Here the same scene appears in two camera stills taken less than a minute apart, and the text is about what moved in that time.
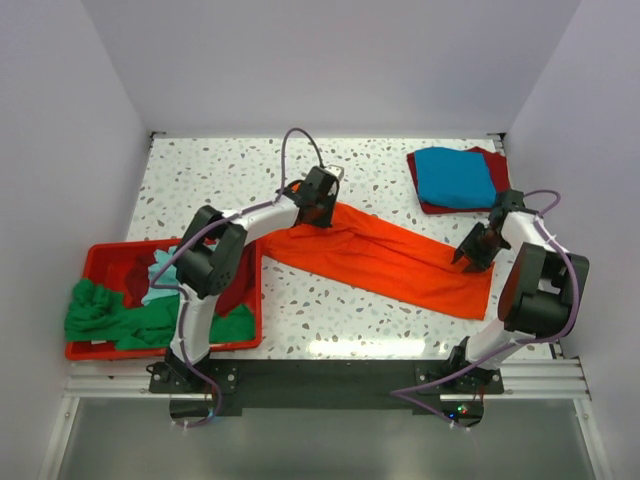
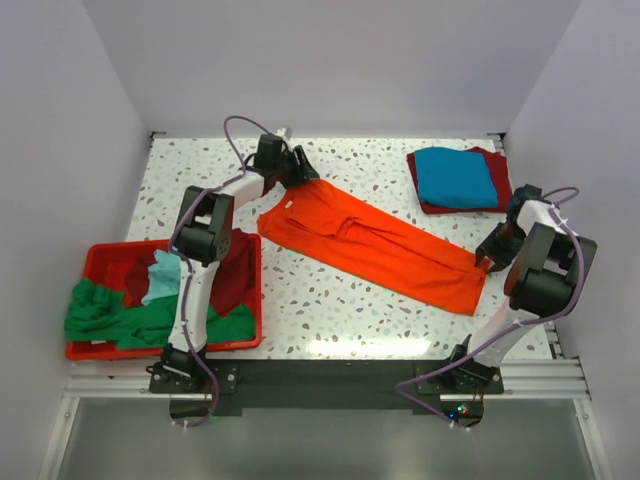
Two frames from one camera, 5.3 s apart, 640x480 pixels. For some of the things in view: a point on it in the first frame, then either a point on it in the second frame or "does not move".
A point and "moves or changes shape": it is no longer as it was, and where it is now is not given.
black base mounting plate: x=201 y=392 does not move
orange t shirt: x=385 y=257 moves or changes shape
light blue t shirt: x=169 y=277 does not move
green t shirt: x=95 y=315 does not move
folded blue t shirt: x=455 y=178 does not move
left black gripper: x=314 y=209 to x=294 y=167
